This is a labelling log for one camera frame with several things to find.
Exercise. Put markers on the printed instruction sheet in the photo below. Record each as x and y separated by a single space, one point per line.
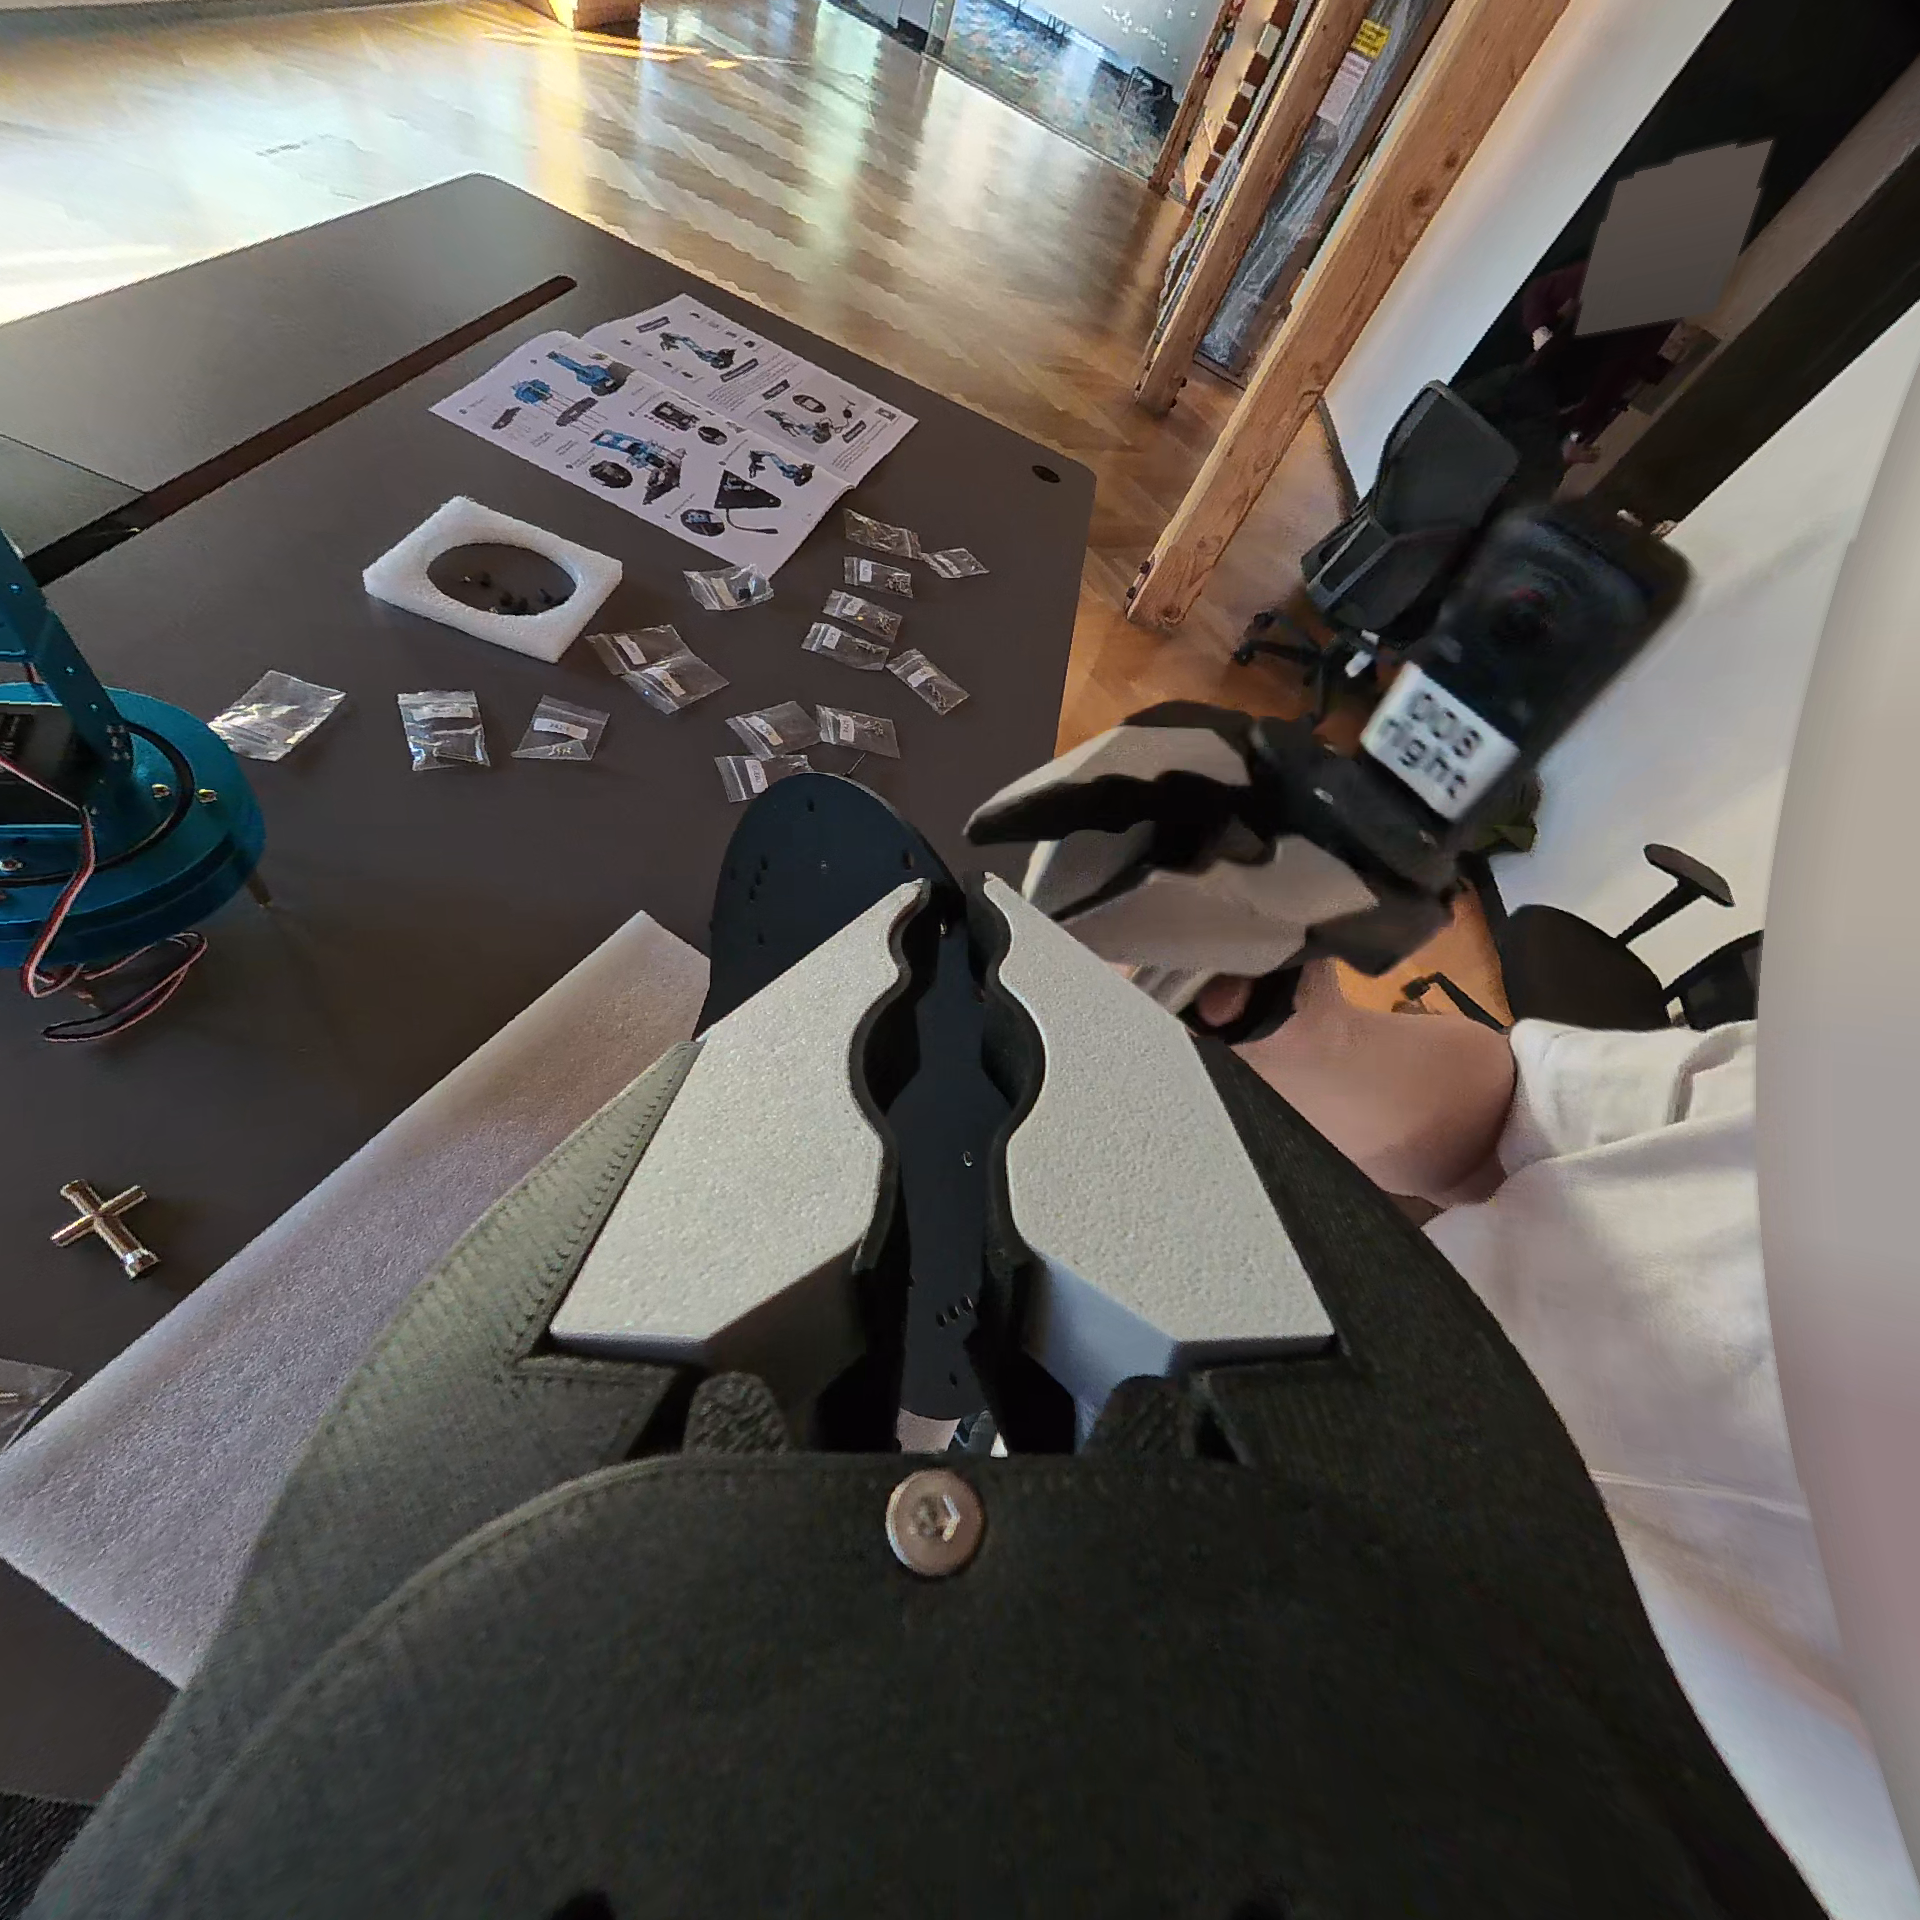
674 420

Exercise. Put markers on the white foam sheet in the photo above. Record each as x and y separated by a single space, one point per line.
300 1321

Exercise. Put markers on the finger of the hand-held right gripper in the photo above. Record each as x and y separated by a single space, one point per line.
1214 915
1094 780

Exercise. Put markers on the metal cross wrench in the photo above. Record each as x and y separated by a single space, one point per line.
103 1219

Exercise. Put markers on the wooden post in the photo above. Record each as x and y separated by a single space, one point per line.
1244 224
1305 375

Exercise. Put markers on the clear plastic parts bag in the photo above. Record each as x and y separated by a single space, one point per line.
26 1402

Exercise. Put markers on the white square foam frame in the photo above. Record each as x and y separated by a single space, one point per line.
404 578

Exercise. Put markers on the scattered small screw bags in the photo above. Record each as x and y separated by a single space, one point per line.
661 669

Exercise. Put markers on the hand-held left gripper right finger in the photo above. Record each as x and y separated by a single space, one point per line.
1171 1184

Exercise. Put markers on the black office chair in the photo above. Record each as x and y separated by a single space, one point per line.
1575 960

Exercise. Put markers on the person's white shirt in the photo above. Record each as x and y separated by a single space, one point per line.
1650 1500

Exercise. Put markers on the person's right hand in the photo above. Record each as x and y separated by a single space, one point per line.
1394 1095

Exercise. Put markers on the blue toy robot arm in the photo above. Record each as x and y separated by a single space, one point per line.
134 841

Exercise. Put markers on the grey office chair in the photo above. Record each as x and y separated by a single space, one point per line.
1424 494

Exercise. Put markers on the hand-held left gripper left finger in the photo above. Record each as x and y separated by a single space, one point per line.
720 1200

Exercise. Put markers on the black round metal plate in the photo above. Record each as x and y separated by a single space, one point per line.
819 870

